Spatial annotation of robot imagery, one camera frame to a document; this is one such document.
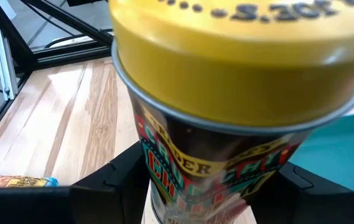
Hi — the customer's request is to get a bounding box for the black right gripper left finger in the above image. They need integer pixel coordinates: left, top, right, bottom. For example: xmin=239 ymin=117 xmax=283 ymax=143
xmin=0 ymin=141 xmax=151 ymax=224

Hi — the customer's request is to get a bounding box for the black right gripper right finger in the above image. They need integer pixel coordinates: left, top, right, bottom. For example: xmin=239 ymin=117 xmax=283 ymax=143
xmin=248 ymin=161 xmax=354 ymax=224

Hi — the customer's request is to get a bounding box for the yellow-lid spice jar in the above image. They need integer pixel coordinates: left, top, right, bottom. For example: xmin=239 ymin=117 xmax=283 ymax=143
xmin=108 ymin=0 xmax=354 ymax=224

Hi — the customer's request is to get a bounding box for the teal plastic bin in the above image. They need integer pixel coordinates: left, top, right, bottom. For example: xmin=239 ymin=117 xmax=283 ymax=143
xmin=288 ymin=101 xmax=354 ymax=192

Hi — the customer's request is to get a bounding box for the yellow ramen noodle packet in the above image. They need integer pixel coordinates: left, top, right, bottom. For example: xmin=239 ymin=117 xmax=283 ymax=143
xmin=0 ymin=175 xmax=59 ymax=189

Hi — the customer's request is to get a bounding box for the black metal table frame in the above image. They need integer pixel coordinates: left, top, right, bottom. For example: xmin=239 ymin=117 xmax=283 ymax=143
xmin=0 ymin=0 xmax=114 ymax=162

